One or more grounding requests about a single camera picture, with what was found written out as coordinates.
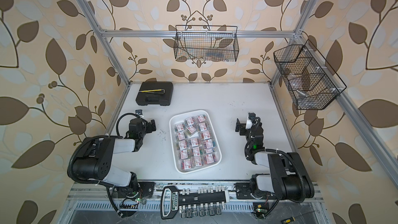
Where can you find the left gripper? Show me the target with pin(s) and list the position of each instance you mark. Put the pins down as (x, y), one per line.
(147, 126)

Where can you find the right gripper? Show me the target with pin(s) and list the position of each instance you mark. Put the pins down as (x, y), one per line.
(243, 127)

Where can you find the white plastic tray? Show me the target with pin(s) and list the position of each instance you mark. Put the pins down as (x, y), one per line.
(194, 142)

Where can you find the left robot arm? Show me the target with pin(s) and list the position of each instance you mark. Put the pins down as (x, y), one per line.
(91, 162)

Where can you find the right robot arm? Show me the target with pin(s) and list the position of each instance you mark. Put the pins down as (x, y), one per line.
(287, 178)

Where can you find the black tool case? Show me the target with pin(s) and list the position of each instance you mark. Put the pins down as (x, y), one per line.
(144, 99)

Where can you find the socket set holder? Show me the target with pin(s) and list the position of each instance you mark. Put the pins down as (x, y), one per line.
(209, 201)

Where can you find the yellow handled hex key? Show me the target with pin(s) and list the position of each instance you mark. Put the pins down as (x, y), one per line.
(154, 91)

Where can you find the right wire basket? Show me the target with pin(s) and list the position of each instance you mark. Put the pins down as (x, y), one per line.
(312, 81)

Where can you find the wire basket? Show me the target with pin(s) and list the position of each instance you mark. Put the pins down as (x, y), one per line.
(312, 81)
(206, 42)

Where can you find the yellow handled screwdriver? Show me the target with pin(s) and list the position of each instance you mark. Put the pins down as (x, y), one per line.
(294, 218)

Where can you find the back wire basket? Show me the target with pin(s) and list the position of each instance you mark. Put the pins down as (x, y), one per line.
(206, 42)

